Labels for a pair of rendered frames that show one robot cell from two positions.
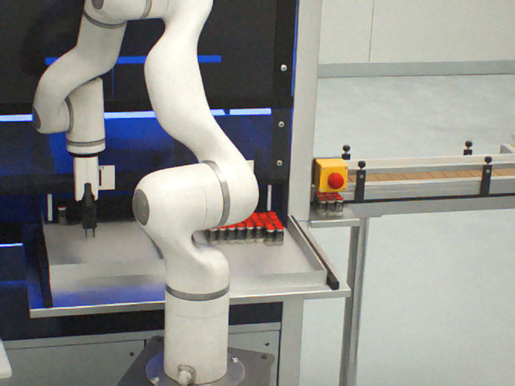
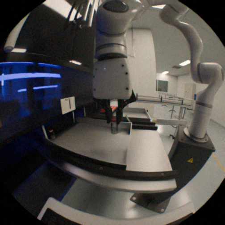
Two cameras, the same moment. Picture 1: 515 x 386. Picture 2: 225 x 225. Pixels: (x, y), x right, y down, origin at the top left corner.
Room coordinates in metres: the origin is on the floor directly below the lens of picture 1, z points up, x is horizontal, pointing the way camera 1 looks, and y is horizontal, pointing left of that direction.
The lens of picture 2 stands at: (2.29, 0.57, 1.08)
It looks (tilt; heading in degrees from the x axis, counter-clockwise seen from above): 17 degrees down; 298
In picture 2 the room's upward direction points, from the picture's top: straight up
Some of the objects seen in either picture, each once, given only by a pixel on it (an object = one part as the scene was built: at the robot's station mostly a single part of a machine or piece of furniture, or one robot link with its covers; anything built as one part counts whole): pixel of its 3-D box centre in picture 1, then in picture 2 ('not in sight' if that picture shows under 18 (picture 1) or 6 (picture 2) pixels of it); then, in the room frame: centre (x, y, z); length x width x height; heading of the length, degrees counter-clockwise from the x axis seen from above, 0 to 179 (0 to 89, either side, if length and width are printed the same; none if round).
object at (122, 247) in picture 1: (100, 240); (89, 134); (2.51, 0.36, 0.90); 0.34 x 0.26 x 0.04; 14
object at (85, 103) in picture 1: (82, 108); (110, 31); (2.39, 0.38, 1.25); 0.09 x 0.08 x 0.13; 125
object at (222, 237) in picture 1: (245, 233); (113, 111); (2.57, 0.02, 0.90); 0.18 x 0.02 x 0.05; 104
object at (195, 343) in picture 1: (196, 331); (200, 120); (1.96, 0.10, 0.95); 0.19 x 0.19 x 0.18
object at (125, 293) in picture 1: (177, 258); (114, 125); (2.48, 0.18, 0.87); 0.70 x 0.48 x 0.02; 104
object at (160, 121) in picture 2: not in sight; (153, 120); (2.23, -1.04, 0.49); 1.60 x 0.08 x 0.12; 14
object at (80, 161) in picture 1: (86, 171); (112, 77); (2.39, 0.37, 1.11); 0.10 x 0.08 x 0.11; 10
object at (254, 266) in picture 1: (253, 250); (125, 113); (2.49, 0.00, 0.90); 0.34 x 0.26 x 0.04; 14
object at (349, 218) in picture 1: (328, 214); not in sight; (2.81, -0.19, 0.87); 0.14 x 0.13 x 0.02; 14
